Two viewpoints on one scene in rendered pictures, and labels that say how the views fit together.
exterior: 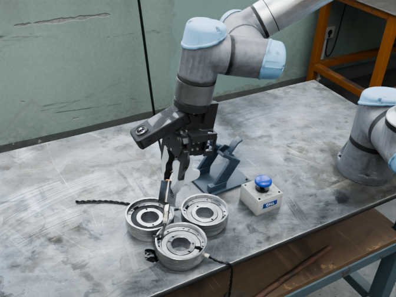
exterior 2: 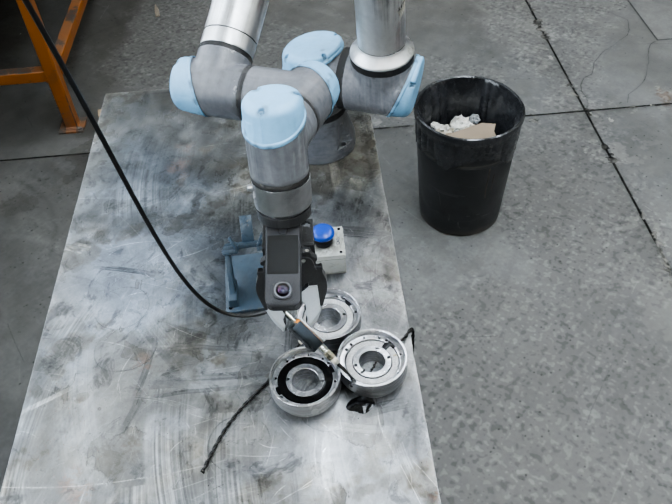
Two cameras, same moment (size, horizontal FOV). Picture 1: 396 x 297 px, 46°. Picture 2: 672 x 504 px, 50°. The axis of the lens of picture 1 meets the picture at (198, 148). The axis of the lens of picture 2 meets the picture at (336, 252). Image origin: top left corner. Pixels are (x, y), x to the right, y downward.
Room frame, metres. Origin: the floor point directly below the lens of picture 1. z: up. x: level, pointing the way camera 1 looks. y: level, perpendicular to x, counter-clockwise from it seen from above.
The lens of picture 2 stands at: (0.40, 0.58, 1.72)
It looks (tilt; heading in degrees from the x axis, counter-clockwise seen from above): 46 degrees down; 300
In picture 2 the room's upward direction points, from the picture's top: 4 degrees counter-clockwise
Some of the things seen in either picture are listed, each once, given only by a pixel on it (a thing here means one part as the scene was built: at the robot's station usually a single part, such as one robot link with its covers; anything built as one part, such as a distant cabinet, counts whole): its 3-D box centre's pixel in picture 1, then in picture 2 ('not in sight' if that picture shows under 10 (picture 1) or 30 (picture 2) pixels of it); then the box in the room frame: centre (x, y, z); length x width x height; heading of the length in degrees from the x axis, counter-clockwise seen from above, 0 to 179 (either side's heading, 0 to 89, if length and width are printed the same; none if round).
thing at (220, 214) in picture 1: (204, 215); (328, 320); (0.78, -0.02, 0.82); 0.08 x 0.08 x 0.02
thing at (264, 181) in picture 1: (262, 187); (323, 239); (0.86, -0.15, 0.85); 0.04 x 0.04 x 0.05
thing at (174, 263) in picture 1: (180, 247); (372, 364); (0.68, 0.02, 0.82); 0.10 x 0.10 x 0.04
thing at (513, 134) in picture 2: not in sight; (463, 160); (0.95, -1.20, 0.21); 0.34 x 0.34 x 0.43
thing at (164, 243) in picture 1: (180, 247); (372, 364); (0.68, 0.02, 0.82); 0.08 x 0.08 x 0.02
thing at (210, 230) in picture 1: (204, 215); (328, 320); (0.78, -0.02, 0.82); 0.10 x 0.10 x 0.04
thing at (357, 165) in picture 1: (369, 153); (317, 122); (1.03, -0.45, 0.85); 0.15 x 0.15 x 0.10
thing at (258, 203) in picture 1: (263, 194); (324, 247); (0.86, -0.16, 0.82); 0.08 x 0.07 x 0.05; 122
